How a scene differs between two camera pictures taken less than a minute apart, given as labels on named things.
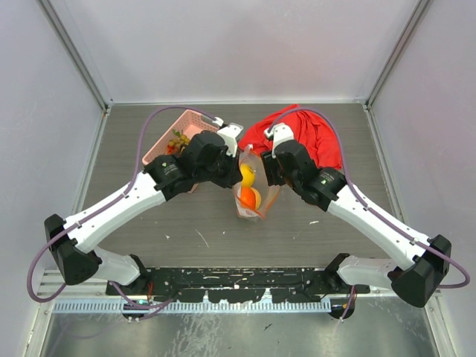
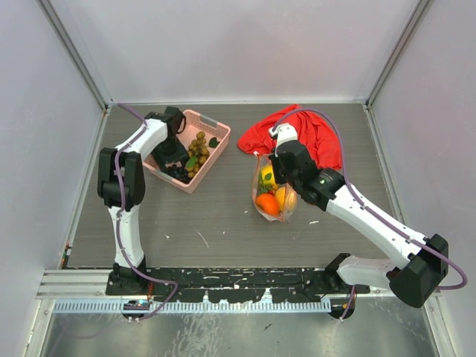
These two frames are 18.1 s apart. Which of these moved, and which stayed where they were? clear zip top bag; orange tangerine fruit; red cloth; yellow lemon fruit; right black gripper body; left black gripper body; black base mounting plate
Moved: orange tangerine fruit; clear zip top bag; yellow lemon fruit; left black gripper body
Stayed: black base mounting plate; red cloth; right black gripper body
